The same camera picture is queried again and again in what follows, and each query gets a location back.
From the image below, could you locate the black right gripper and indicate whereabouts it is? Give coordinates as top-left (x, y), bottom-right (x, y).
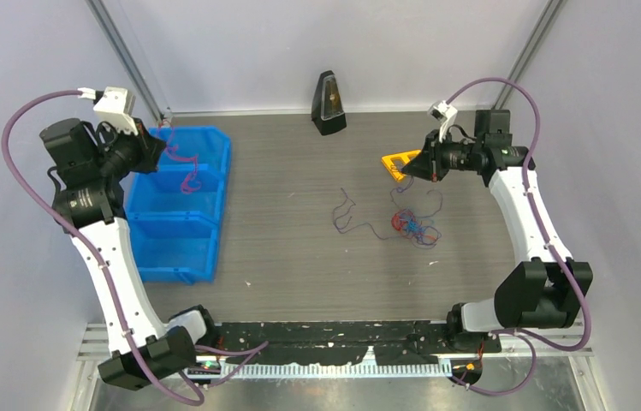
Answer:
top-left (401, 128), bottom-right (483, 183)

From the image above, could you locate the purple thin cable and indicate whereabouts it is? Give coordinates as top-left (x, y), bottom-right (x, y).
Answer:
top-left (330, 188), bottom-right (443, 249)
top-left (389, 174), bottom-right (446, 219)

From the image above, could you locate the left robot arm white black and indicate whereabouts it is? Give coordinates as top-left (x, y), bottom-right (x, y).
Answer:
top-left (39, 118), bottom-right (220, 390)

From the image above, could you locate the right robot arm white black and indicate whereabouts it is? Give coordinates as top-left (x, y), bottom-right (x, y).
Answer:
top-left (401, 103), bottom-right (593, 352)

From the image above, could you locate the yellow triangular plastic piece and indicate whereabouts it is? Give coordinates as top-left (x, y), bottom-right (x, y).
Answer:
top-left (381, 150), bottom-right (420, 182)

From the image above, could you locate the blue plastic bin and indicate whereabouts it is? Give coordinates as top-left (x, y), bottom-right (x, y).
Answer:
top-left (125, 126), bottom-right (232, 284)

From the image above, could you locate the black metronome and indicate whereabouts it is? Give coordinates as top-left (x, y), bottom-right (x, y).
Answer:
top-left (311, 70), bottom-right (347, 135)

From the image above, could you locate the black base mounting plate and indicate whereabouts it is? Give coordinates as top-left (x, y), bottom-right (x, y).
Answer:
top-left (197, 320), bottom-right (502, 366)

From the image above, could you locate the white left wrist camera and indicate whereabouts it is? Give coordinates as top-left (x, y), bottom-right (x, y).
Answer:
top-left (77, 86), bottom-right (139, 135)

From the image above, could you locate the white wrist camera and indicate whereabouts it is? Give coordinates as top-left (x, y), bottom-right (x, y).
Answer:
top-left (77, 86), bottom-right (139, 135)
top-left (428, 100), bottom-right (458, 141)

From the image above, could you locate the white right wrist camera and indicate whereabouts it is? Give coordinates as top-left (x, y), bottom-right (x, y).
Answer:
top-left (428, 100), bottom-right (458, 141)

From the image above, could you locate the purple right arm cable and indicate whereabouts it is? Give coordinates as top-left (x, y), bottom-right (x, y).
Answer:
top-left (445, 76), bottom-right (593, 397)

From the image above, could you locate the perforated metal rail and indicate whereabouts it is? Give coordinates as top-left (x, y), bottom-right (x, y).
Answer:
top-left (231, 360), bottom-right (453, 380)

